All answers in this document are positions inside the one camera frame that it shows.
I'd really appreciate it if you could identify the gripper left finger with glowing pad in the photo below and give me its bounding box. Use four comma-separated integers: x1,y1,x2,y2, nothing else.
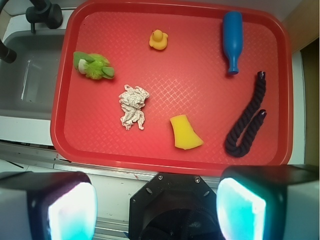
0,171,98,240

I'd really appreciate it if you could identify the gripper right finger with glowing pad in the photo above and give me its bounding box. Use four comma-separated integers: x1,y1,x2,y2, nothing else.
216,164,320,240

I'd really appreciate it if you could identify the crumpled white paper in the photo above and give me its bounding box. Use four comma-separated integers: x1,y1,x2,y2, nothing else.
118,84,150,131

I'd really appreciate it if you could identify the yellow sponge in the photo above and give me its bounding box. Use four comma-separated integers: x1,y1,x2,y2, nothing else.
170,114,204,150

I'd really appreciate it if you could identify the grey sink basin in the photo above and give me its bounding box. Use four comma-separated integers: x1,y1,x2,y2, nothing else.
0,29,65,120

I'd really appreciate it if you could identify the green plush toy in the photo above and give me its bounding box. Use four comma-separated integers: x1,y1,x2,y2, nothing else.
73,51,115,80

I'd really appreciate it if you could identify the red plastic tray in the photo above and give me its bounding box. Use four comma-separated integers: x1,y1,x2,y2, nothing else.
50,0,293,176

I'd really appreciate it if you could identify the blue plastic bottle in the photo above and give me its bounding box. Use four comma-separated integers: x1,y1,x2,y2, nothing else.
222,11,244,75

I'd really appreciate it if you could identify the black faucet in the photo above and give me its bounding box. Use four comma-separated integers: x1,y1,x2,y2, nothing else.
0,0,63,64

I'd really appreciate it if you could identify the yellow rubber duck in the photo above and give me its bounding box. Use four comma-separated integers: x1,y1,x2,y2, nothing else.
149,29,169,51

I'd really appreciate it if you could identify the dark purple rope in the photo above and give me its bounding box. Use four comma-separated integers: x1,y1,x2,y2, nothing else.
225,70,268,158

